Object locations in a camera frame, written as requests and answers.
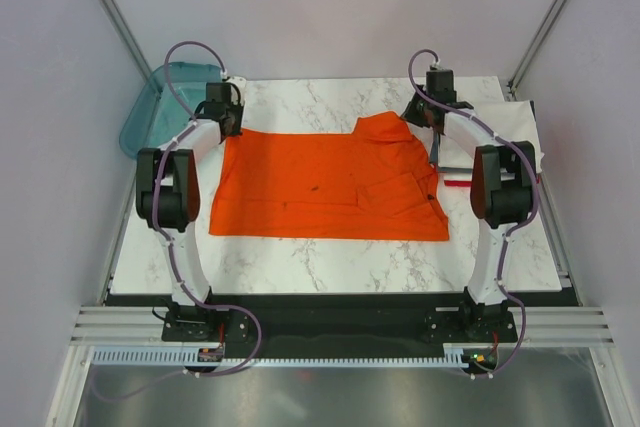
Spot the orange t shirt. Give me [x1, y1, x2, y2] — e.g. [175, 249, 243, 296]
[209, 111, 449, 242]

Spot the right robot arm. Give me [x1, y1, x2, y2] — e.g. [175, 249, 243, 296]
[402, 65, 539, 342]

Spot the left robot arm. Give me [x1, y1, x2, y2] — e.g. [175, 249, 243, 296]
[135, 76, 246, 343]

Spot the teal plastic bin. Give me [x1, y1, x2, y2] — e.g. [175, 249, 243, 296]
[119, 62, 221, 159]

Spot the white folded t shirt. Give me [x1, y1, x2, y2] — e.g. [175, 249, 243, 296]
[437, 101, 544, 174]

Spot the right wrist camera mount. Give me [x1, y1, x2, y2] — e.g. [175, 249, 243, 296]
[429, 60, 451, 71]

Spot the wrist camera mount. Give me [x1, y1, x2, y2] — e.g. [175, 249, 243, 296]
[221, 71, 247, 86]
[429, 60, 451, 71]

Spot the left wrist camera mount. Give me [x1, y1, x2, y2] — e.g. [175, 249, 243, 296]
[221, 71, 247, 86]

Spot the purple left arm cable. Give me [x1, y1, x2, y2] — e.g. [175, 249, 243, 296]
[152, 40, 229, 308]

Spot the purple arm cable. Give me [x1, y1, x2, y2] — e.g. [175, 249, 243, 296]
[152, 40, 229, 308]
[408, 49, 541, 378]

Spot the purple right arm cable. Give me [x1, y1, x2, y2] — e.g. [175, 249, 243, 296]
[408, 49, 541, 378]

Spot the right aluminium side rail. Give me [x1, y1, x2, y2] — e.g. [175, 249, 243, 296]
[507, 173, 583, 305]

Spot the right aluminium frame post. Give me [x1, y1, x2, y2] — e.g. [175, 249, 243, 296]
[506, 0, 570, 97]

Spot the aluminium frame post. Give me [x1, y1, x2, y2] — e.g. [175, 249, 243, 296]
[99, 0, 152, 80]
[506, 0, 570, 97]

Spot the left aluminium frame post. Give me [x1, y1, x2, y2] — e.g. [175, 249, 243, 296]
[99, 0, 152, 80]

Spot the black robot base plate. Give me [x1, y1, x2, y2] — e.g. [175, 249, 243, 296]
[159, 289, 516, 361]

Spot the front aluminium cross rail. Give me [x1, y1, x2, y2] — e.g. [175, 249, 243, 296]
[70, 306, 613, 347]

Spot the white slotted cable duct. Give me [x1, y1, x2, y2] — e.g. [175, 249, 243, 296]
[90, 344, 498, 368]

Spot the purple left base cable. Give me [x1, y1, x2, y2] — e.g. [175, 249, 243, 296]
[92, 304, 265, 404]

